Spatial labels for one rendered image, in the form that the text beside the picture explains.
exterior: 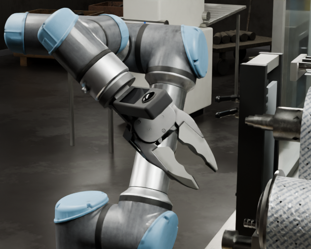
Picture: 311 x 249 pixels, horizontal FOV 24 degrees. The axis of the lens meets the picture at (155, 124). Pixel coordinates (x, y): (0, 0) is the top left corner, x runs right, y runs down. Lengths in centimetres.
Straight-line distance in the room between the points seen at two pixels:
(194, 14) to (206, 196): 239
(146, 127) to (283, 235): 27
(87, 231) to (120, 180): 355
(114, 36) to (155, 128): 21
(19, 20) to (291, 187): 57
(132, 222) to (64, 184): 355
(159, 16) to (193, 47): 459
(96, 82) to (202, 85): 561
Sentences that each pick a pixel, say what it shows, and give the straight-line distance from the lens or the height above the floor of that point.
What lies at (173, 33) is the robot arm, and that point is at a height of 147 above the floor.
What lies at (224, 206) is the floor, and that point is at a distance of 464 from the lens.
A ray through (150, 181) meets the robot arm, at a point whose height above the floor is 118.
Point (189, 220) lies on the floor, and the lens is 440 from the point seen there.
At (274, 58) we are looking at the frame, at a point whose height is 144.
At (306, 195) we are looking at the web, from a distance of 111.
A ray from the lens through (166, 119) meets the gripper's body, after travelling 114.
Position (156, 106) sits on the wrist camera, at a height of 144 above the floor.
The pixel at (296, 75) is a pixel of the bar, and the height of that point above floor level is 143.
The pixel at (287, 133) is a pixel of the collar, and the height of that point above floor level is 133.
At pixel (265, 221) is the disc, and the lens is 110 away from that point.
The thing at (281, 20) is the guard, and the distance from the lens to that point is 208.
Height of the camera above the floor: 168
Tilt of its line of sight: 15 degrees down
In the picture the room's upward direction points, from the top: straight up
